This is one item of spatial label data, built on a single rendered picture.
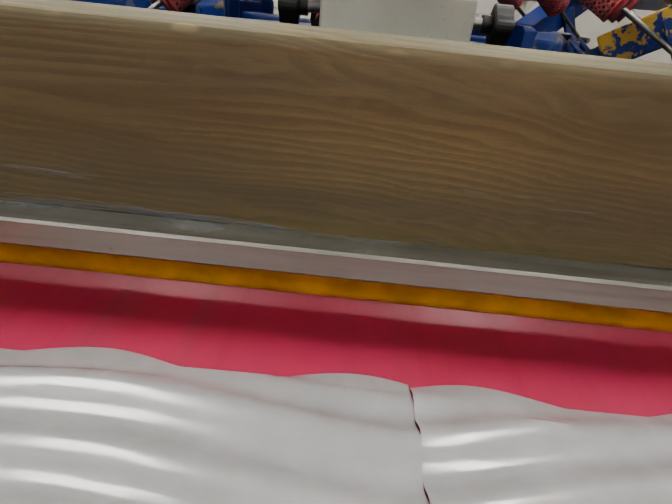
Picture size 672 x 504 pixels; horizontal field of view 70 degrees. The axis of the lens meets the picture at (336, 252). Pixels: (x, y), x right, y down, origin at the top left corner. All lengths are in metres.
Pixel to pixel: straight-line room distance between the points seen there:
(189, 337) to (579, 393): 0.14
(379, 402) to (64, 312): 0.12
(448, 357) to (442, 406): 0.03
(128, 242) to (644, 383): 0.19
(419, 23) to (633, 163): 0.28
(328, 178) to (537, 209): 0.07
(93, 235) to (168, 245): 0.03
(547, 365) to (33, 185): 0.20
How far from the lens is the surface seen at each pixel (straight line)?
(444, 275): 0.16
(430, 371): 0.18
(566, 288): 0.18
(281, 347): 0.18
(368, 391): 0.16
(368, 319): 0.20
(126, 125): 0.17
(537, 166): 0.17
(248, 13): 1.16
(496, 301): 0.20
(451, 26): 0.44
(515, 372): 0.19
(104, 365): 0.18
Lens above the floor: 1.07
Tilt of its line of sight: 28 degrees down
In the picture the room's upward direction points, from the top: 6 degrees clockwise
